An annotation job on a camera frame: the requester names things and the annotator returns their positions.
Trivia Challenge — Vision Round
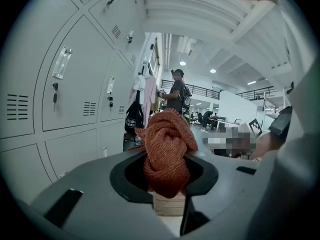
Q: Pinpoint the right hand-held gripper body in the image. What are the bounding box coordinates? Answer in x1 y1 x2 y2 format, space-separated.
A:
226 118 264 160

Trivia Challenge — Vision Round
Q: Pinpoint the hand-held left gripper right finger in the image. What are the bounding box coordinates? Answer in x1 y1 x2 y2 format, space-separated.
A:
179 151 263 240

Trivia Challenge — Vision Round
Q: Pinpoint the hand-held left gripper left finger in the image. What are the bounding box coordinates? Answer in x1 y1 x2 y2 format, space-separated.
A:
18 149 183 240

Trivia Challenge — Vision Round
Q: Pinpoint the grey metal locker door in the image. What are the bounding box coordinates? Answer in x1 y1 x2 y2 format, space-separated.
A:
99 119 126 159

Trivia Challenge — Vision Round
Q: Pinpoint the orange-brown knitted cloth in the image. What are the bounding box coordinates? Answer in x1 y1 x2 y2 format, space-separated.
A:
134 108 200 200

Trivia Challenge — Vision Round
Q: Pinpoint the person's right forearm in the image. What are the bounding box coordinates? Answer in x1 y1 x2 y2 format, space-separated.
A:
248 131 286 162

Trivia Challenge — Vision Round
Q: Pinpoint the grey metal locker bank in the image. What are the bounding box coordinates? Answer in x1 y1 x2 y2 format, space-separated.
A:
0 0 148 205

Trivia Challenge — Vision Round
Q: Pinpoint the black screen device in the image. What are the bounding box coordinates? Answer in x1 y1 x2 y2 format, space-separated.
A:
268 105 294 142

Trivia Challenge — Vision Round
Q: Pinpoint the white table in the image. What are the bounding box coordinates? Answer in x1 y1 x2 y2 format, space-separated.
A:
208 118 242 131

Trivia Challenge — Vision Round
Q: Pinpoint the black mezzanine railing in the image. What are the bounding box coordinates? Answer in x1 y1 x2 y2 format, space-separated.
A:
161 79 221 101
235 85 279 102

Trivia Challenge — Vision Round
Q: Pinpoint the person's white shirt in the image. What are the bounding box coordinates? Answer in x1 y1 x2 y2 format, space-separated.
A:
246 0 320 240

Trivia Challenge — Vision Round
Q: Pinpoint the wooden plank platform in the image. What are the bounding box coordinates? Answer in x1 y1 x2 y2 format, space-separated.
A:
152 191 187 217

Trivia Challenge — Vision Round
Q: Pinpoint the black tote bag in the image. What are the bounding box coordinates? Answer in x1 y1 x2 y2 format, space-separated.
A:
124 90 145 136

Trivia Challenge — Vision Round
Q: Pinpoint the pink hanging garment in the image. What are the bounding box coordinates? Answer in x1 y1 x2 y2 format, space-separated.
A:
142 75 158 127

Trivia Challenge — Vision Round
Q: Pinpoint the white hanging garment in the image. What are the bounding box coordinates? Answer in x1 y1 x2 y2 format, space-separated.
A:
132 73 147 91

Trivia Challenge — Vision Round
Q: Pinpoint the black coat rack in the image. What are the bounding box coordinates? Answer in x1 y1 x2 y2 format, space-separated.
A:
122 63 153 153

